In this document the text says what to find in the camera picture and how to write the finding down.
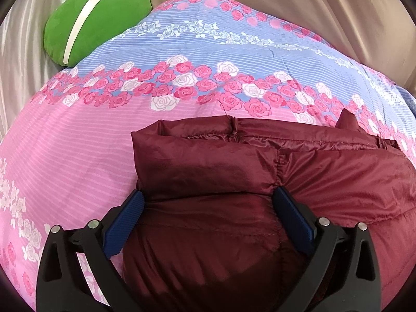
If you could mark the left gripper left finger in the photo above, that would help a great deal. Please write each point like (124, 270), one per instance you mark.
(61, 285)

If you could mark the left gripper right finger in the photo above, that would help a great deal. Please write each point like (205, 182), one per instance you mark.
(342, 273)

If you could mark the maroon quilted down jacket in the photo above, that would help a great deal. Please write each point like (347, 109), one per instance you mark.
(208, 238)

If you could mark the silver white curtain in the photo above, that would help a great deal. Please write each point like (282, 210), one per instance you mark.
(25, 66)

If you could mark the green plush pillow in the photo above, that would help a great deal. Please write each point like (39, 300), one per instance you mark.
(76, 28)

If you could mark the pink floral bed quilt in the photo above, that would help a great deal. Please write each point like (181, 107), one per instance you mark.
(68, 158)

